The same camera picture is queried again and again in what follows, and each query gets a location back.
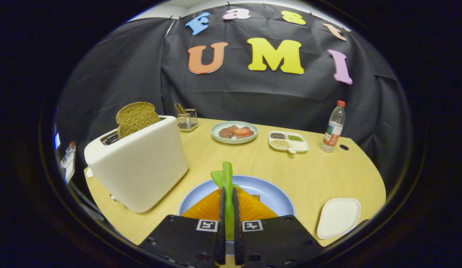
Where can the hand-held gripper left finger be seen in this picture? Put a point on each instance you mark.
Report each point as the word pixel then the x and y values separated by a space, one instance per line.
pixel 186 242

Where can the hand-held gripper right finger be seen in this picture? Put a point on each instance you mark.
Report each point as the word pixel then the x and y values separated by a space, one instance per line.
pixel 275 242

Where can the green lettuce leaf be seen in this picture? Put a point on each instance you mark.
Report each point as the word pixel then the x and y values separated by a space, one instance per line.
pixel 228 178

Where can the brown toast slice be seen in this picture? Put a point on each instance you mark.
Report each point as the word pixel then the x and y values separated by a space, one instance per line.
pixel 136 117

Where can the light blue round plate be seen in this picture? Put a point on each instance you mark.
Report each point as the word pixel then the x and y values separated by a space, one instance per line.
pixel 268 193

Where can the white square plate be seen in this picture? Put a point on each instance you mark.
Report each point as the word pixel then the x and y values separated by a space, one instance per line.
pixel 338 217

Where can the white toaster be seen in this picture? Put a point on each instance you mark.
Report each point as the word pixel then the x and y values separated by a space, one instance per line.
pixel 141 171

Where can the white divided seasoning dish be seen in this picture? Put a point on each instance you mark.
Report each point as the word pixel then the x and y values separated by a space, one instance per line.
pixel 300 146

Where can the pale green plate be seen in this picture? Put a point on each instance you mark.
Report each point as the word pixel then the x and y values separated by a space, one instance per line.
pixel 220 137

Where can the brown meat pieces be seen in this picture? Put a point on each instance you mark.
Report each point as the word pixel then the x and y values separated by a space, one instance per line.
pixel 225 133

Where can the red tomato slice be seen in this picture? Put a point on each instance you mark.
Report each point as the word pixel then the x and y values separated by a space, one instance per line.
pixel 241 131

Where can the clear bottle red cap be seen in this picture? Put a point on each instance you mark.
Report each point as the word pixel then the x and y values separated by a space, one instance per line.
pixel 333 128

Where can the wooden chopsticks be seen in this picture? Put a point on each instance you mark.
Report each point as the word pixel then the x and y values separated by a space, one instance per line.
pixel 179 108

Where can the white and red object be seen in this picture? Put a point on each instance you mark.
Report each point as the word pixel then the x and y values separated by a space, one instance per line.
pixel 69 162

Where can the black backdrop cloth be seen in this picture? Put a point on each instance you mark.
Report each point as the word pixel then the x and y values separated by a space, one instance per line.
pixel 253 96

